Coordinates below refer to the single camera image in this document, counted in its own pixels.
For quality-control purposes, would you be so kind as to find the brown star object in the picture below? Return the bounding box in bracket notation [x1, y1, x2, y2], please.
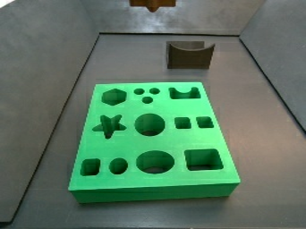
[130, 0, 175, 13]

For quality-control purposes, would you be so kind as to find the green shape sorter board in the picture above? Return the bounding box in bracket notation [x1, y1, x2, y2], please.
[68, 82, 241, 203]

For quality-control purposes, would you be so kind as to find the dark grey curved block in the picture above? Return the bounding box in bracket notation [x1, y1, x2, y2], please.
[166, 41, 215, 69]

